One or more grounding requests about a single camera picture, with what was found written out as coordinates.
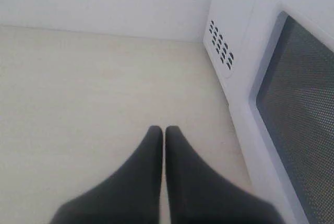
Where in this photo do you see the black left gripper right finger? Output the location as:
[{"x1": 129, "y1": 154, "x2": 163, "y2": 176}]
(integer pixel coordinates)
[{"x1": 165, "y1": 126, "x2": 282, "y2": 223}]

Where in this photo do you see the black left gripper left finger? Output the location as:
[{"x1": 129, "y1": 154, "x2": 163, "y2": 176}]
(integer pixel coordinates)
[{"x1": 51, "y1": 126, "x2": 163, "y2": 223}]

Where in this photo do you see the white microwave door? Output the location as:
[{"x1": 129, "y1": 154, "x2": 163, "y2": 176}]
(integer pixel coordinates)
[{"x1": 229, "y1": 0, "x2": 333, "y2": 223}]

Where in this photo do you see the white microwave oven body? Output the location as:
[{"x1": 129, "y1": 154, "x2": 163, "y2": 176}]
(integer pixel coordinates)
[{"x1": 202, "y1": 0, "x2": 334, "y2": 110}]

